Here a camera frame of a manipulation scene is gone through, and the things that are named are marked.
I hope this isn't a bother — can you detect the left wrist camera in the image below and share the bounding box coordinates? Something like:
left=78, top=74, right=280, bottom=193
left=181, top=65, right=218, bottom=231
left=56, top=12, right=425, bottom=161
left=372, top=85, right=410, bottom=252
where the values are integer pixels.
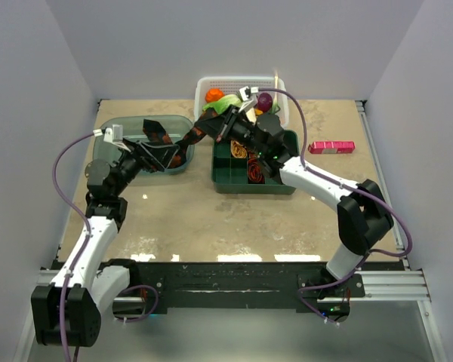
left=93, top=124, right=124, bottom=144

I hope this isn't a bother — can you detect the purple cable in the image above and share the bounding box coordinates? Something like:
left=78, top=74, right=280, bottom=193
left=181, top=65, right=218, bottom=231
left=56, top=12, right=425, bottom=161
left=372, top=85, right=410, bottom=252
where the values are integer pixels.
left=258, top=87, right=413, bottom=327
left=52, top=131, right=159, bottom=362

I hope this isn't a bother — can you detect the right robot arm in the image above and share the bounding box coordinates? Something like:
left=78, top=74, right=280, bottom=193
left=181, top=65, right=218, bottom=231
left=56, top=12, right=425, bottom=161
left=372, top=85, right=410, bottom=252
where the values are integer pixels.
left=195, top=106, right=393, bottom=296

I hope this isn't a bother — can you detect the white perforated basket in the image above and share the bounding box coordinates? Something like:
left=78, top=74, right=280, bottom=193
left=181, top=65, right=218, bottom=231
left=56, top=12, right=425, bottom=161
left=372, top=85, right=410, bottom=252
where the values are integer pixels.
left=193, top=75, right=289, bottom=129

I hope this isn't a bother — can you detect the green compartment tray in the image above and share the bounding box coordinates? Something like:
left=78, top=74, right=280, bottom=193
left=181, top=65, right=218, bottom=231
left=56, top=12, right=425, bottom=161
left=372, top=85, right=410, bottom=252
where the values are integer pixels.
left=211, top=143, right=295, bottom=195

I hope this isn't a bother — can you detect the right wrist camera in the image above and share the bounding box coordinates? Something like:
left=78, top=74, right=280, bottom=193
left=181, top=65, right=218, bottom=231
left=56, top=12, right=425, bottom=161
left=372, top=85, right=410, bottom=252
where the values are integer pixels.
left=239, top=86, right=259, bottom=112

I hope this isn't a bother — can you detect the rolled yellow tie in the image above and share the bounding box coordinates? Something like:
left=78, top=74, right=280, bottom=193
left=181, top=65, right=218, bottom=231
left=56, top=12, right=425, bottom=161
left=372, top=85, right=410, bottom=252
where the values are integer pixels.
left=230, top=140, right=248, bottom=158

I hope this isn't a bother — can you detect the rolled orange striped tie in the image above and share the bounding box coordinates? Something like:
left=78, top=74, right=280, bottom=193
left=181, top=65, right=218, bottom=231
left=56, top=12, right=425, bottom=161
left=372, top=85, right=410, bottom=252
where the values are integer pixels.
left=247, top=152, right=265, bottom=184

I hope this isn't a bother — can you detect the dark orange floral tie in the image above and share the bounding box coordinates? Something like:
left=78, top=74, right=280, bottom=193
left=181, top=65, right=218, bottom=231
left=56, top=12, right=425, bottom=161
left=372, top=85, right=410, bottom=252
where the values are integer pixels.
left=143, top=119, right=206, bottom=169

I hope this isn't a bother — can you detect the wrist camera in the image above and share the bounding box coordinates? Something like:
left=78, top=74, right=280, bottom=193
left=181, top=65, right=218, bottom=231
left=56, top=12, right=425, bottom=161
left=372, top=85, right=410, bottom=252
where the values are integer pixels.
left=239, top=86, right=259, bottom=112
left=93, top=124, right=124, bottom=144

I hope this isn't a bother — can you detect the green toy lettuce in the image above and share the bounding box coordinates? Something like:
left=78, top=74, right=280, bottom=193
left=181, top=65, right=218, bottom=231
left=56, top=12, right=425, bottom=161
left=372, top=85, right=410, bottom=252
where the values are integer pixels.
left=202, top=94, right=242, bottom=114

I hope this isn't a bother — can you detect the white toy radish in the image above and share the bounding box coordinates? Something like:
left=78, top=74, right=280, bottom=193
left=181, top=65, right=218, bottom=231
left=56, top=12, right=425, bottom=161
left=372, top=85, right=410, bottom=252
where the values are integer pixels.
left=245, top=108, right=257, bottom=124

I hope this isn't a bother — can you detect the purple toy onion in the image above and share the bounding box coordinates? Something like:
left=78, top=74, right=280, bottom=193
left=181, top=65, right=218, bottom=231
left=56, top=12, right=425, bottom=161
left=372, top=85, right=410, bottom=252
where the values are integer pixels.
left=256, top=92, right=273, bottom=113

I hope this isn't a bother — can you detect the teal transparent plastic bin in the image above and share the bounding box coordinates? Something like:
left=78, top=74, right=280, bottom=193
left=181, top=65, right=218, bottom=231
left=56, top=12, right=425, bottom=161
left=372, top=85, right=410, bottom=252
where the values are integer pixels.
left=93, top=115, right=193, bottom=165

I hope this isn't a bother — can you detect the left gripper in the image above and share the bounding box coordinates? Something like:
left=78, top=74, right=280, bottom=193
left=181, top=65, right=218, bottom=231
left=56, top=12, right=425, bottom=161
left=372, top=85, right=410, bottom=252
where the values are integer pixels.
left=112, top=138, right=178, bottom=197

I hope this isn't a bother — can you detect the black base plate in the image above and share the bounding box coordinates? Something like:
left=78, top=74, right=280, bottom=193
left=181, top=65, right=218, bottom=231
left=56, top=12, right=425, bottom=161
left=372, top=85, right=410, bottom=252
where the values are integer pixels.
left=99, top=259, right=368, bottom=314

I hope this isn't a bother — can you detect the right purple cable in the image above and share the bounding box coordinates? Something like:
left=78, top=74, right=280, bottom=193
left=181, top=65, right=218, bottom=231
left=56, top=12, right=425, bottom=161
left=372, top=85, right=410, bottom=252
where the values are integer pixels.
left=258, top=87, right=413, bottom=327

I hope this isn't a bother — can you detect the pink rectangular box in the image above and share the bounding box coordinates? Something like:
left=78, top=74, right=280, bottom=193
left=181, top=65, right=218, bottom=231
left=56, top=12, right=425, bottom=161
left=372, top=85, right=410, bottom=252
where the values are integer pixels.
left=307, top=141, right=356, bottom=155

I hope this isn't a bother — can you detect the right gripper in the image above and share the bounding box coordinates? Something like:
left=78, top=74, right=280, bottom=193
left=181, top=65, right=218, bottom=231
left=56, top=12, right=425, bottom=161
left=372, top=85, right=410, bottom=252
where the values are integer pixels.
left=195, top=106, right=266, bottom=158

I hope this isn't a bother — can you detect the orange toy pumpkin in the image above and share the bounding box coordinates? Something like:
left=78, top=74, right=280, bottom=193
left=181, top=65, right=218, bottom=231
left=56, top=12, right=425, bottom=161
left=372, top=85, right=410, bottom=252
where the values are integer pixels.
left=205, top=88, right=224, bottom=103

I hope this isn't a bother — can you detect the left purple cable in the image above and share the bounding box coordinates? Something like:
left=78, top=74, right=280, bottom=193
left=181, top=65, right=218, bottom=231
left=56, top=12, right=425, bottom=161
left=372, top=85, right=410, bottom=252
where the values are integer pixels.
left=52, top=131, right=159, bottom=362

